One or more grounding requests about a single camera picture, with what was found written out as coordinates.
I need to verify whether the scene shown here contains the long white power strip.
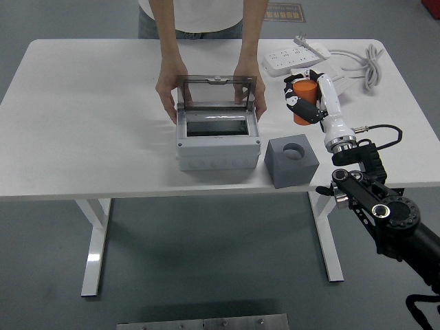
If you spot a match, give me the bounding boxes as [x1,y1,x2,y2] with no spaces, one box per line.
[263,47,331,77]

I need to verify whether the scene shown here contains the white table leg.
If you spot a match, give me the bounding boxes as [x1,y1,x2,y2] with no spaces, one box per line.
[307,190,346,283]
[74,197,113,297]

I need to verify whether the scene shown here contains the brown floor sign sticker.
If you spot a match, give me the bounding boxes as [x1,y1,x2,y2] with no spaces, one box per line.
[263,2,307,23]

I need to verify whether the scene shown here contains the grey plastic electrical box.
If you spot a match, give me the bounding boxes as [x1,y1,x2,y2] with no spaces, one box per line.
[175,104,261,173]

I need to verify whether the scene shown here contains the smoked transparent box lid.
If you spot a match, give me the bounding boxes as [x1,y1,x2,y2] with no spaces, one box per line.
[177,74,259,113]

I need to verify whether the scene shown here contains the white power cable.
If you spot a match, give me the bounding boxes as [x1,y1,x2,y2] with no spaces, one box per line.
[328,43,385,93]

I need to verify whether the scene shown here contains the white wall switch panel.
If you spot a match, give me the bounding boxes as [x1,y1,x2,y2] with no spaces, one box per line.
[330,66,352,96]

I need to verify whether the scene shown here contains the grey block holder with hole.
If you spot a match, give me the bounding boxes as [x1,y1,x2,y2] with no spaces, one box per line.
[263,133,320,189]

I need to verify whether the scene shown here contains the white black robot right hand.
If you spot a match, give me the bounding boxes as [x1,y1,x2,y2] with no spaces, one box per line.
[283,69,355,148]

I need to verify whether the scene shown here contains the grey metal plate with screws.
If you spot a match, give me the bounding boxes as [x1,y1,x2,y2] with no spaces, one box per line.
[115,313,290,330]

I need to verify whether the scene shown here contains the white power plug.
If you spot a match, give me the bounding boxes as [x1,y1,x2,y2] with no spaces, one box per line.
[293,32,331,58]

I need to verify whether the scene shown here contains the person's left hand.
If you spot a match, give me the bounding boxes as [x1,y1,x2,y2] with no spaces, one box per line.
[232,61,268,121]

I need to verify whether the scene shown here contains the person's right hand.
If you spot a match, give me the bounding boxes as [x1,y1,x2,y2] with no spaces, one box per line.
[155,66,194,125]

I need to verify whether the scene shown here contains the person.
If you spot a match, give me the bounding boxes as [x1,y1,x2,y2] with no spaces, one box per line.
[137,0,245,40]

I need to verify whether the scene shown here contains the red crate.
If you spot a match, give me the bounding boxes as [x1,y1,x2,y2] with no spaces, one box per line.
[421,0,440,20]

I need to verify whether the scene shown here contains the orange cylindrical battery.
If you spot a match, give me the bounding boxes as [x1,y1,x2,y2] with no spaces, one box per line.
[292,80,319,125]

